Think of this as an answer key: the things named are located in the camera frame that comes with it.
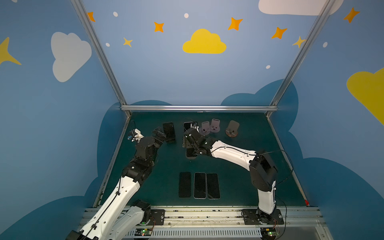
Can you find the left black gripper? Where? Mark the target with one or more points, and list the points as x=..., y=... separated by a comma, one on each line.
x=160, y=135

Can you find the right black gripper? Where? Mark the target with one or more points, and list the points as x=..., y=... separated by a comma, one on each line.
x=190, y=136

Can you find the grey phone stand emptied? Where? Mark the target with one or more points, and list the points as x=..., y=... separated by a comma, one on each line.
x=205, y=128

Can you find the blue phone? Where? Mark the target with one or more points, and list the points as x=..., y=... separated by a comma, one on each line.
x=191, y=154

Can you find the grey round stand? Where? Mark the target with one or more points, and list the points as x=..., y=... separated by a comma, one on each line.
x=215, y=126

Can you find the dark phone grey stand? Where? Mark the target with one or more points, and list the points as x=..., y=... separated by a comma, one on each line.
x=185, y=186

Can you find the white phone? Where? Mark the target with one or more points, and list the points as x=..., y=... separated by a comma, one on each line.
x=200, y=186

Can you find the black phone wooden stand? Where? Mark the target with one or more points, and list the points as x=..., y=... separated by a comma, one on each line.
x=213, y=187

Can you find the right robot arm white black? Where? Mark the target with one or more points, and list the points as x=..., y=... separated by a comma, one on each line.
x=262, y=169

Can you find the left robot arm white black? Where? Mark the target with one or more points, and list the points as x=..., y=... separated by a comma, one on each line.
x=107, y=224

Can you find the black phone far left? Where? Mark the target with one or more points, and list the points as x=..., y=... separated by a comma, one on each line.
x=169, y=130

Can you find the purple phone back middle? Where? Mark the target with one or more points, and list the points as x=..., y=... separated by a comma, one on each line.
x=191, y=125

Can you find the wooden round phone stand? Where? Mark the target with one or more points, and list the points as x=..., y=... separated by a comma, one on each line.
x=232, y=129

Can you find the back horizontal aluminium bar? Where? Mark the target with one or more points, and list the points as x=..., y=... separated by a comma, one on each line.
x=160, y=108

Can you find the left green circuit board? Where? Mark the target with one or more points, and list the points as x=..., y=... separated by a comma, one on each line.
x=143, y=232

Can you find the green circuit board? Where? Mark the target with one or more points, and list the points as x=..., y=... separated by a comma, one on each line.
x=143, y=232
x=268, y=234

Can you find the right green circuit board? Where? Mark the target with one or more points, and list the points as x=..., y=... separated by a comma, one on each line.
x=268, y=234

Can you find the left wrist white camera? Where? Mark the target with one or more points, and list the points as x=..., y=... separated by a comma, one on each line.
x=135, y=136

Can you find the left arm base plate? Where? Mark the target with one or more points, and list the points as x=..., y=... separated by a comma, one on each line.
x=153, y=218

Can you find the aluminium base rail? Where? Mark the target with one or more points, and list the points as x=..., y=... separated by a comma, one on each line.
x=226, y=223

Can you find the right aluminium frame post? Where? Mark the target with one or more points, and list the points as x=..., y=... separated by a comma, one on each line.
x=304, y=49

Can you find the aluminium frame post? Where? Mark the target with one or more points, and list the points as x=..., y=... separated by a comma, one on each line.
x=304, y=49
x=88, y=26

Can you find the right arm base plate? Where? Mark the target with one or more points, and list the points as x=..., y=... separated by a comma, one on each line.
x=258, y=217

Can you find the left aluminium frame post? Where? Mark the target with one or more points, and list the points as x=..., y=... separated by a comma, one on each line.
x=88, y=26

